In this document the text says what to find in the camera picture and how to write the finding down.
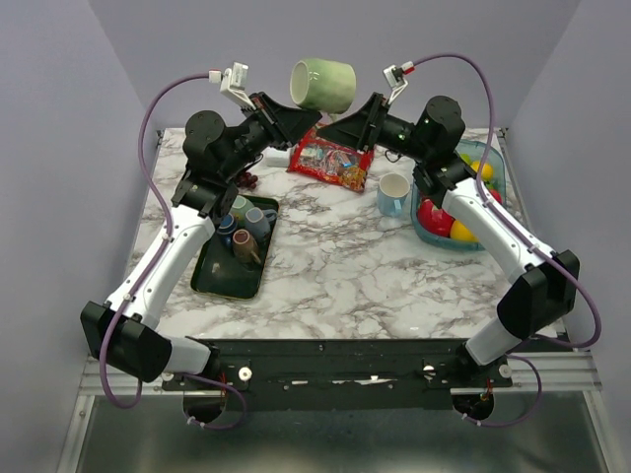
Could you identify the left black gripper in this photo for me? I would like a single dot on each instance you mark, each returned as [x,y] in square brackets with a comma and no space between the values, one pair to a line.
[294,122]

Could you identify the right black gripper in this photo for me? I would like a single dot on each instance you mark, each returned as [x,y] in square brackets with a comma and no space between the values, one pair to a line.
[354,130]

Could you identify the light green mug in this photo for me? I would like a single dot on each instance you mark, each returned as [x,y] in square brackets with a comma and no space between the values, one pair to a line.
[323,85]

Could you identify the light blue mug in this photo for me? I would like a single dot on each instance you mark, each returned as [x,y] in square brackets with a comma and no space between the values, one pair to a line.
[392,193]

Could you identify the brown striped mug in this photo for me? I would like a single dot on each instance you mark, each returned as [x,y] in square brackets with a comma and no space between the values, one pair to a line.
[245,247]

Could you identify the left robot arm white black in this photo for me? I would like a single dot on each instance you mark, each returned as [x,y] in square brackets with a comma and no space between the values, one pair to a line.
[122,331]

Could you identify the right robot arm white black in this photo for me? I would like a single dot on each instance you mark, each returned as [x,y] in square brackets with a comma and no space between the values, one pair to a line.
[541,278]

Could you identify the grey blue mug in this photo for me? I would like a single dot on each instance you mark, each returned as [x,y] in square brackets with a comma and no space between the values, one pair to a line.
[258,222]

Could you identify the dark blue mug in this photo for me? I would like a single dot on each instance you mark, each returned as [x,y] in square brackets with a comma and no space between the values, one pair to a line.
[226,230]

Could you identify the red snack bag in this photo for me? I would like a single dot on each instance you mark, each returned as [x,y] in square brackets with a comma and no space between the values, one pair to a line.
[331,163]

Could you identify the white power strip box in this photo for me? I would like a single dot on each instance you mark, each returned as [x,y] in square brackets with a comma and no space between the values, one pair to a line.
[277,158]

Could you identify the red grape bunch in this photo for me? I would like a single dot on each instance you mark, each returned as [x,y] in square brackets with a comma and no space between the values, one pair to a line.
[246,180]

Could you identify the teal plastic fruit bowl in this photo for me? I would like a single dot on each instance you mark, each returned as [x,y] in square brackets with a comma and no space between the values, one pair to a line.
[475,150]

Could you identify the red dragon fruit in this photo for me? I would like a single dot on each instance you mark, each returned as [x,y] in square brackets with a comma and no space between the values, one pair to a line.
[433,219]

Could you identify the yellow orange fruit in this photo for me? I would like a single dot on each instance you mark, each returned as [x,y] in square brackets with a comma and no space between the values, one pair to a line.
[485,170]

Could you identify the yellow lemon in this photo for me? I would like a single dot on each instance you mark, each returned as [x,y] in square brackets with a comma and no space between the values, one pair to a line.
[460,232]

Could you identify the red apple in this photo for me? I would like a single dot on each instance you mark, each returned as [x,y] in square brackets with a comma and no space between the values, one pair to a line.
[496,195]

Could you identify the dark green tray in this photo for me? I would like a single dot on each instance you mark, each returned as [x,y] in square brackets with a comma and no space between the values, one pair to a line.
[219,272]

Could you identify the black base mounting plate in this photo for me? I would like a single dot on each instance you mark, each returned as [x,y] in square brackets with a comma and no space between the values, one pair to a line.
[354,374]

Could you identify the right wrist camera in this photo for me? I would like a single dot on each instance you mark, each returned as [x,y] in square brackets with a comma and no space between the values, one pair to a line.
[396,78]

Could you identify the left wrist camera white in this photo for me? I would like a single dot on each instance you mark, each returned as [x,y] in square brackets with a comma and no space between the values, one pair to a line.
[233,84]

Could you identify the aluminium rail frame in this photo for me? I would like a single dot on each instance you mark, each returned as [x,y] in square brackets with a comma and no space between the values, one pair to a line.
[548,420]

